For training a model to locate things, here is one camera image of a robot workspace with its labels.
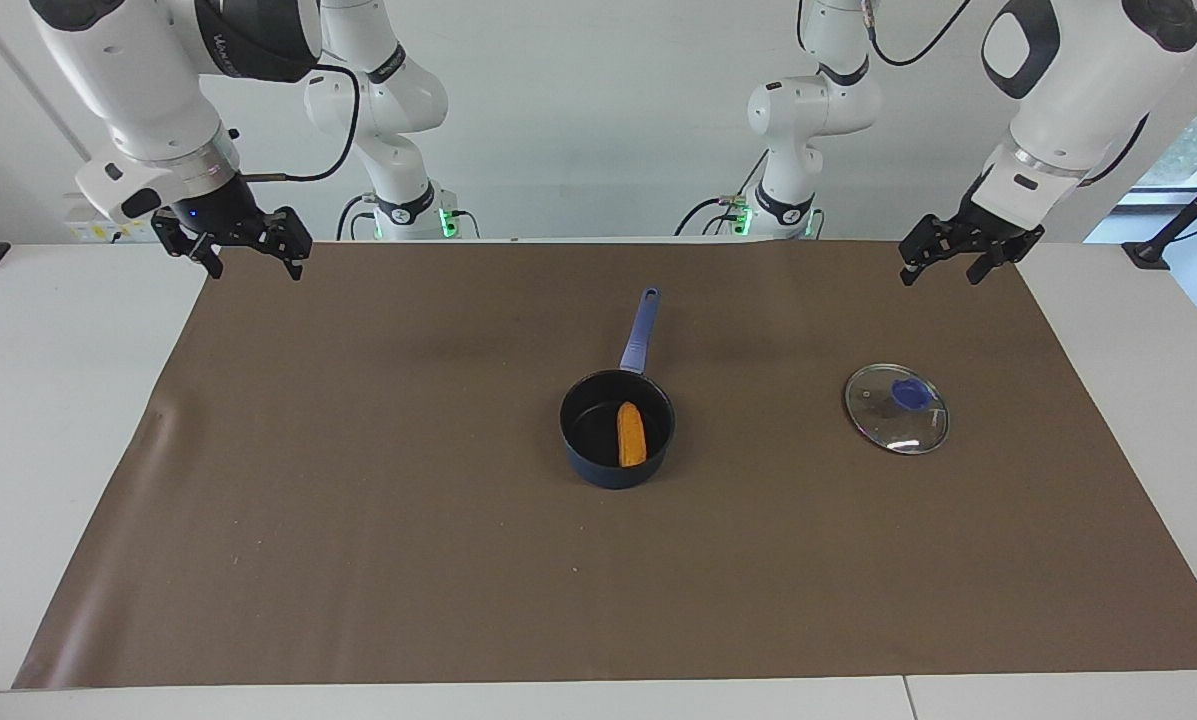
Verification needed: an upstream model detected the black arm base cable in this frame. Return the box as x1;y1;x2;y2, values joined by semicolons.
673;195;737;239
335;193;374;242

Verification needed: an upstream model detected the black right arm base cable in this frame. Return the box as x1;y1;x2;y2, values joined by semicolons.
335;193;374;242

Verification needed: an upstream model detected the blue pot with handle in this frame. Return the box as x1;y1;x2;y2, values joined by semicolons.
559;288;677;491

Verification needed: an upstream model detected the black left arm base cable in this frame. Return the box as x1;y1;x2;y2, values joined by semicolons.
673;195;737;239

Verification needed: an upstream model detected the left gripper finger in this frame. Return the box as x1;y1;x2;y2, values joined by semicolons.
966;244;1021;287
897;214;945;289

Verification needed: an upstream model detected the yellow corn cob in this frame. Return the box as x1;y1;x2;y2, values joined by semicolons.
616;402;649;468

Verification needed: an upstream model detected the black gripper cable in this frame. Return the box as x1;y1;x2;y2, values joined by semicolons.
1078;113;1151;189
243;64;362;184

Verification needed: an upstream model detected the glass lid with blue knob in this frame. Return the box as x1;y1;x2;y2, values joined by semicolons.
844;363;950;456

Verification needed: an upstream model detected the white wall socket box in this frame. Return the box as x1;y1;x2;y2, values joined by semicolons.
65;195;159;244

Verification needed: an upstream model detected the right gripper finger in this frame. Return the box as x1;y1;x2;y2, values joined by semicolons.
269;206;315;282
152;214;225;280

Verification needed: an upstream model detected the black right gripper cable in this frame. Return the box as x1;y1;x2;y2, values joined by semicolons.
243;64;362;184

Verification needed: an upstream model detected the brown table mat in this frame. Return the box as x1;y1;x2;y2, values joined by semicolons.
13;240;1197;691

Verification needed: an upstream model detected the black angled stand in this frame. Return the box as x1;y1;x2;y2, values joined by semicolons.
1121;160;1197;271

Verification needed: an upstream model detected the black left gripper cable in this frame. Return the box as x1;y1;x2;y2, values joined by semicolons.
1078;113;1151;189

